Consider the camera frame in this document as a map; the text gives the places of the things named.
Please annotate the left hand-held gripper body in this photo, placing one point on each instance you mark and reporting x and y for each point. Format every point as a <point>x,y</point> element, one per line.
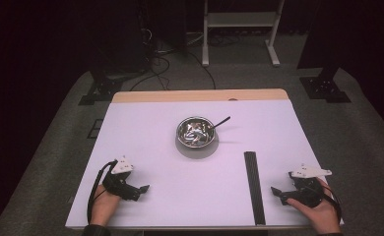
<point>119,187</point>

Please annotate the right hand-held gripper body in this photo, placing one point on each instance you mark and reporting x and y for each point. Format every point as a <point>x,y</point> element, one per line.
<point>306,193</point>

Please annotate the shiny metal bowl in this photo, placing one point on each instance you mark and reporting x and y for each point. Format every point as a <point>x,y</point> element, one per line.
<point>196,132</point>

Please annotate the single black chopstick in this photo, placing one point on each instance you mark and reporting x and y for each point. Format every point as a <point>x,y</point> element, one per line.
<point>223,121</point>

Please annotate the person's left hand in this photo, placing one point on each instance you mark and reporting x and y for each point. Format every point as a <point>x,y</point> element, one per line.
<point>103,208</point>

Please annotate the person's right hand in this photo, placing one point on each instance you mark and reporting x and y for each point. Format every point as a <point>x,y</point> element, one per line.
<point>324,216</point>

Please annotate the white table cover sheet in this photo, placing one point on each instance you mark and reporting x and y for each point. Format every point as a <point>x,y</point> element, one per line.
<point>167,183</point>

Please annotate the black stand base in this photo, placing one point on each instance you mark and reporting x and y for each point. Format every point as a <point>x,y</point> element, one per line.
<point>101,90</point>
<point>326,88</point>

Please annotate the white metal stand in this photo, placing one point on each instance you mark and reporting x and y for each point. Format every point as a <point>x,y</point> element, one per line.
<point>241,19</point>

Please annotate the black floor frame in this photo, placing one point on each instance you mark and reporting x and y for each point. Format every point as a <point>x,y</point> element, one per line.
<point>95,128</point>

